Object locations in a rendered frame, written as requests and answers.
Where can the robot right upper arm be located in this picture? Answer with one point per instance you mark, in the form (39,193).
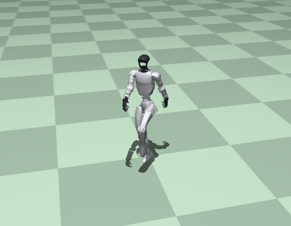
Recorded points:
(131,80)

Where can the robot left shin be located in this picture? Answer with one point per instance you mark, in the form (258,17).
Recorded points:
(142,137)

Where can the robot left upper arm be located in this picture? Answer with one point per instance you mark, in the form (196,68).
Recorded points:
(157,78)

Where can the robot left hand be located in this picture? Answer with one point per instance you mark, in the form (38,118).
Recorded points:
(165,102)

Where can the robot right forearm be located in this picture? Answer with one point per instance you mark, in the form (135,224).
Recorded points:
(127,94)

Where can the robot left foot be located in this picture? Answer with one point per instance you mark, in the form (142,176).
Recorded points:
(142,150)

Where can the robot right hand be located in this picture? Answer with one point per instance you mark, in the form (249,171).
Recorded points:
(125,100)

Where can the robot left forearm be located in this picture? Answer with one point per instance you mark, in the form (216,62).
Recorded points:
(164,94)

